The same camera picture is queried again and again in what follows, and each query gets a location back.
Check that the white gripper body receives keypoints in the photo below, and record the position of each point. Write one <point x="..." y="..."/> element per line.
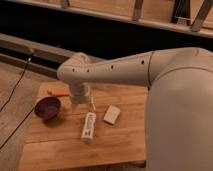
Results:
<point x="79" y="93"/>

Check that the dark purple ceramic bowl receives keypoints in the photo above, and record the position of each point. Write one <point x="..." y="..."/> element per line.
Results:
<point x="47" y="108"/>

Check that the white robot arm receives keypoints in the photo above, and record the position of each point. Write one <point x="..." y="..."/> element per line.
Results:
<point x="179" y="106"/>

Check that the orange marker pen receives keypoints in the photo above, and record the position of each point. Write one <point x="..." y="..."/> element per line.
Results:
<point x="57" y="94"/>

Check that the white rectangular block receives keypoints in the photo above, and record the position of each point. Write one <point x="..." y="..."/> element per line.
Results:
<point x="111" y="114"/>

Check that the grey metal floor rail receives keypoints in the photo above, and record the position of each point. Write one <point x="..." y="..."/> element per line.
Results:
<point x="45" y="59"/>

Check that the wooden shelf frame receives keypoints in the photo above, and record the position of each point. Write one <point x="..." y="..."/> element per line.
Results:
<point x="192" y="17"/>

